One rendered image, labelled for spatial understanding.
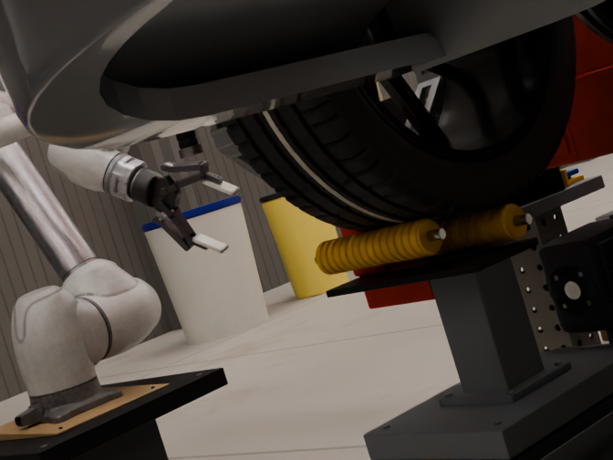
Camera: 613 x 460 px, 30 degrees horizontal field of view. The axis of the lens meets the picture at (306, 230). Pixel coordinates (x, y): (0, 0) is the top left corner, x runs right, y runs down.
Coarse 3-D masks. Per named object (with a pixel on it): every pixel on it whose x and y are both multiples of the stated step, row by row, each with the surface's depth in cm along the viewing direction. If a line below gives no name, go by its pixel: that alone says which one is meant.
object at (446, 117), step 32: (544, 32) 191; (448, 64) 203; (480, 64) 202; (512, 64) 195; (544, 64) 190; (416, 96) 197; (448, 96) 206; (480, 96) 199; (512, 96) 192; (416, 128) 197; (448, 128) 201; (480, 128) 193; (512, 128) 184
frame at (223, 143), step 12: (420, 72) 214; (420, 84) 215; (432, 84) 212; (444, 84) 211; (420, 96) 213; (432, 96) 209; (432, 108) 208; (408, 120) 211; (216, 132) 182; (216, 144) 183; (228, 144) 181; (228, 156) 184; (240, 156) 184; (252, 168) 185
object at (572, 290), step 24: (552, 240) 209; (576, 240) 203; (600, 240) 202; (552, 264) 207; (576, 264) 203; (600, 264) 201; (552, 288) 208; (576, 288) 204; (600, 288) 201; (576, 312) 206; (600, 312) 202
